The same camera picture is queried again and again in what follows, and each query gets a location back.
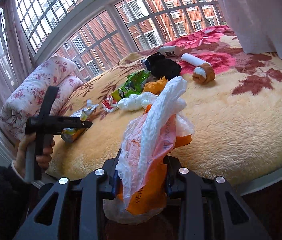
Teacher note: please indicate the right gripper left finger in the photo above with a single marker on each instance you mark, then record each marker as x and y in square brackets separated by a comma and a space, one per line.
[74, 209]

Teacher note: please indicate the orange white plastic bag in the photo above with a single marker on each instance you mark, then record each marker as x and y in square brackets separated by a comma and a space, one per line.
[146, 141]

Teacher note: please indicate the window frame with bars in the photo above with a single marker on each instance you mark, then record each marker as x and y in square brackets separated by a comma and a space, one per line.
[96, 34]

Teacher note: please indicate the red white small wrapper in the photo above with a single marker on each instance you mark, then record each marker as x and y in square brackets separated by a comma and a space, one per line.
[109, 104]

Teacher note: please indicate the crumpled white plastic bag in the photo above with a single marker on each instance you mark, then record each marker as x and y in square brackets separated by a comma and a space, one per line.
[135, 102]

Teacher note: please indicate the yellow snack wrapper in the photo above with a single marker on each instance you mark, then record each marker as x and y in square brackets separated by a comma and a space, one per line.
[70, 134]

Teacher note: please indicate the folded floral white quilt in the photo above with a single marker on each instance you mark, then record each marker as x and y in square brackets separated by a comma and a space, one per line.
[27, 99]

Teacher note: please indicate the brown white plush toy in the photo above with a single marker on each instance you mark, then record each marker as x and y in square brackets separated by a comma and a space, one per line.
[203, 74]

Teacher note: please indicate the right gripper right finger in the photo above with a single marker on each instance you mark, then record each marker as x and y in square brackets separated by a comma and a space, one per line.
[209, 208]

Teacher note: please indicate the left dark sleeve forearm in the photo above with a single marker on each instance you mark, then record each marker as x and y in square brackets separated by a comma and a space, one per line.
[16, 197]

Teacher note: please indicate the white bottle with label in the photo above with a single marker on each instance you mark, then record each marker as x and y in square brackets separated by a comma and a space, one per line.
[170, 51]

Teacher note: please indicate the floral beige bed blanket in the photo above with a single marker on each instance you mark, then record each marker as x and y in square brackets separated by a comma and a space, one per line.
[237, 117]

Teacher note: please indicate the green snack bag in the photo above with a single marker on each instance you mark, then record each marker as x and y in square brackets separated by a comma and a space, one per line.
[133, 85]

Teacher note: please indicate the pink sheer curtain left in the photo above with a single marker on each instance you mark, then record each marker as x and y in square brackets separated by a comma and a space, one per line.
[15, 59]

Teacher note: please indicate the pink sheer curtain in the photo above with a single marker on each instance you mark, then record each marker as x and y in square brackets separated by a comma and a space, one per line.
[15, 59]
[257, 24]

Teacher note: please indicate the black fuzzy cloth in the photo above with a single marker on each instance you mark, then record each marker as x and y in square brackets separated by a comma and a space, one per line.
[161, 66]

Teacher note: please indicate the white paper roll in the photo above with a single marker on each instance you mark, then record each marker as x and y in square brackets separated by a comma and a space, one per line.
[195, 61]

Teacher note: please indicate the pink sheer curtain right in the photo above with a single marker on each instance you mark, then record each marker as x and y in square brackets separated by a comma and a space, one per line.
[257, 24]

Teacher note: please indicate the left hand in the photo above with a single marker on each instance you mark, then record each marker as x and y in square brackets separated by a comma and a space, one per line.
[43, 160]

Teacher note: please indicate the orange toy dinosaur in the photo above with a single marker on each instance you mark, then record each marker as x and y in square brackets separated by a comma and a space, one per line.
[156, 87]

